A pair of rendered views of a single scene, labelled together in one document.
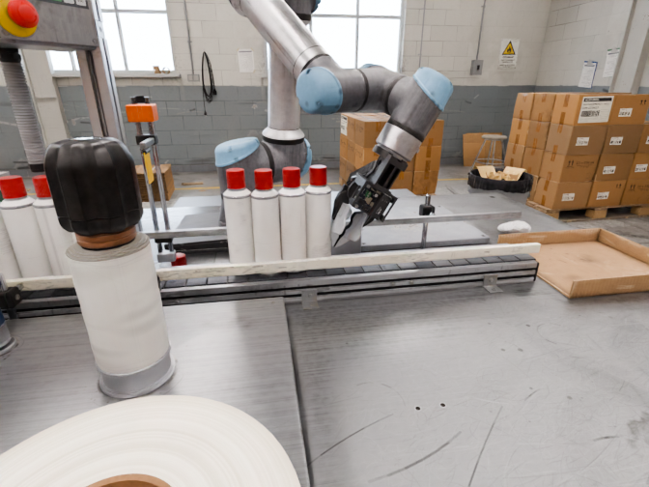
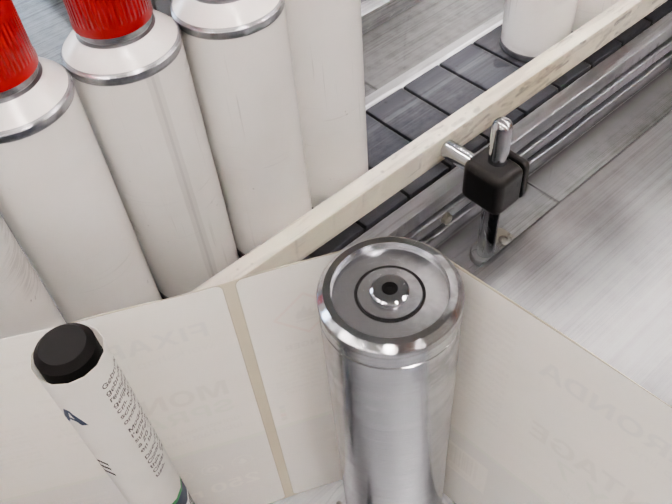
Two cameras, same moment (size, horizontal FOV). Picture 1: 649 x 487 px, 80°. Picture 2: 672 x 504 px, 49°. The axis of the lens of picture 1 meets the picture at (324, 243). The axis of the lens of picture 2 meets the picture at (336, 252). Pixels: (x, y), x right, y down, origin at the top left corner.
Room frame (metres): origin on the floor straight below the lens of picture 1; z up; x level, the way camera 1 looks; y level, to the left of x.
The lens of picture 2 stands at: (0.36, 0.53, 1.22)
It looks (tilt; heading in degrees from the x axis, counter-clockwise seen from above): 50 degrees down; 332
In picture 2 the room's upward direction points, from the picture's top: 6 degrees counter-clockwise
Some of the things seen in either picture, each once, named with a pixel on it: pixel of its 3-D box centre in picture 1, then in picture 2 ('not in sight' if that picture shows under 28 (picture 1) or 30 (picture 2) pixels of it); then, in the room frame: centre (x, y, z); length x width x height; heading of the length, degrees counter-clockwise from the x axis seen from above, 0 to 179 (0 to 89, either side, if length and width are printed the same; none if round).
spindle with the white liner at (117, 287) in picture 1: (115, 271); not in sight; (0.40, 0.24, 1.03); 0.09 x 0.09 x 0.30
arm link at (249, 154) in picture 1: (241, 164); not in sight; (1.04, 0.22, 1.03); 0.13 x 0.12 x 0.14; 129
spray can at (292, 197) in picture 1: (293, 220); not in sight; (0.72, 0.06, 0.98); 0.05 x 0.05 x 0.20
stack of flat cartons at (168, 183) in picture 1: (141, 183); not in sight; (4.44, 2.13, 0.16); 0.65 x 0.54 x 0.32; 103
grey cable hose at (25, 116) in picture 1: (24, 113); not in sight; (0.74, 0.54, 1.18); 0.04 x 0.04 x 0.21
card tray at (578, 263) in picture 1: (587, 257); not in sight; (0.83, -0.62, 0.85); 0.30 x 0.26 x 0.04; 100
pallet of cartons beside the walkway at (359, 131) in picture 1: (384, 157); not in sight; (4.49, -0.69, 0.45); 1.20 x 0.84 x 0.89; 10
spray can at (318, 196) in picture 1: (318, 217); not in sight; (0.73, 0.01, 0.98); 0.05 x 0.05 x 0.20
